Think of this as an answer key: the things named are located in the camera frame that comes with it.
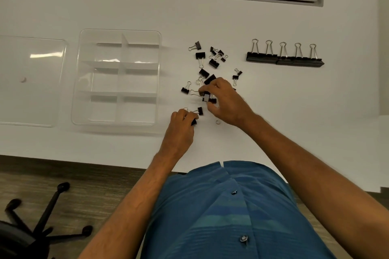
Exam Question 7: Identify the person's left hand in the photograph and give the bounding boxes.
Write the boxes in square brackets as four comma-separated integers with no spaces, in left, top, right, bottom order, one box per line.
[158,109,199,160]

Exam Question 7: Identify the person's right hand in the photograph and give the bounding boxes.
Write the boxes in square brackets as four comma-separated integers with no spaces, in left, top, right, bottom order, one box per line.
[199,77,255,128]

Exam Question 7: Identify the small black binder clip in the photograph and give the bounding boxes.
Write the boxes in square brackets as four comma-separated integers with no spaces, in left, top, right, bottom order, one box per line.
[190,89,218,105]
[183,107,198,126]

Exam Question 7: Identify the person's left forearm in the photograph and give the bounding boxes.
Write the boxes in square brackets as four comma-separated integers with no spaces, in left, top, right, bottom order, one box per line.
[78,152,180,259]

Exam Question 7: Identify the person's right forearm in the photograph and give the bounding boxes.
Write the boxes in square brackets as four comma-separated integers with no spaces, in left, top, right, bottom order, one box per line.
[240,113,389,259]

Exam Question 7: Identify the pile of small binder clips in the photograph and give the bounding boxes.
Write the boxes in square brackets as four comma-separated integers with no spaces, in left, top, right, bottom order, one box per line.
[181,40,243,125]

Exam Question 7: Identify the large black binder clip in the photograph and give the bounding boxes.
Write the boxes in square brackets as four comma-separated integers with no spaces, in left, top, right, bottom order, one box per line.
[291,43,310,67]
[261,40,279,64]
[306,44,325,68]
[275,42,295,66]
[246,39,265,63]

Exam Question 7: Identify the clear plastic divided organizer box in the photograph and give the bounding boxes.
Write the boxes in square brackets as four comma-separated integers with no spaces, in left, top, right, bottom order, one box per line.
[71,28,162,126]

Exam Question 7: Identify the blue striped button shirt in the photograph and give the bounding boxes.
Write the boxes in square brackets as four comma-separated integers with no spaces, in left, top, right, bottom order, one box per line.
[140,160,337,259]

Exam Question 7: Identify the clear plastic lid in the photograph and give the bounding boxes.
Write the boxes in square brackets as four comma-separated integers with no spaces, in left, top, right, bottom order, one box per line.
[0,35,67,128]

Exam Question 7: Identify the black office chair base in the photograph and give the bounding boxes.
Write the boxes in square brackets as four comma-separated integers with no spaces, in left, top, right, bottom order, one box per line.
[0,182,93,259]

